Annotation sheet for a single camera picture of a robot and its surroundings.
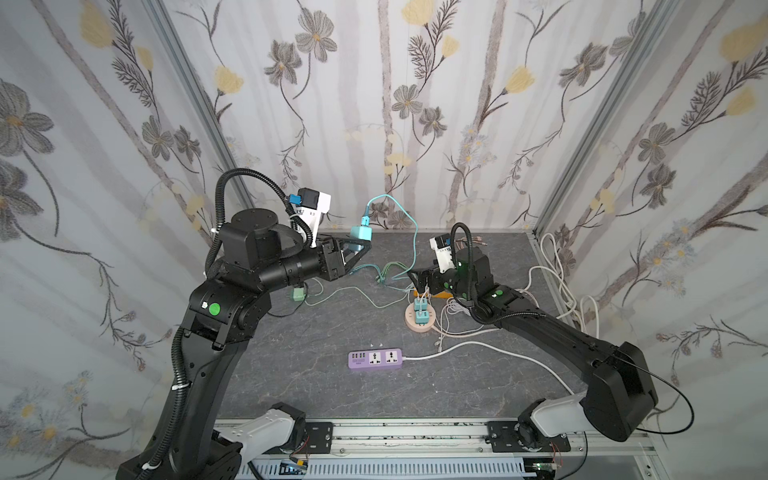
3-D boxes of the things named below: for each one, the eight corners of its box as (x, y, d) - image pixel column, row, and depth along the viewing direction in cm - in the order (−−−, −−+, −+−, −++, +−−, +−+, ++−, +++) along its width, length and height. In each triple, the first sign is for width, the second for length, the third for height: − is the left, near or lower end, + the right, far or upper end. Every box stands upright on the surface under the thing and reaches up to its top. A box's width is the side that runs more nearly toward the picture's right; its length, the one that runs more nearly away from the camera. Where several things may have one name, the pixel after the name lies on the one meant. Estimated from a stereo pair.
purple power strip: (348, 369, 87) (347, 365, 85) (350, 352, 91) (349, 348, 88) (402, 369, 87) (402, 365, 85) (401, 352, 91) (402, 348, 88)
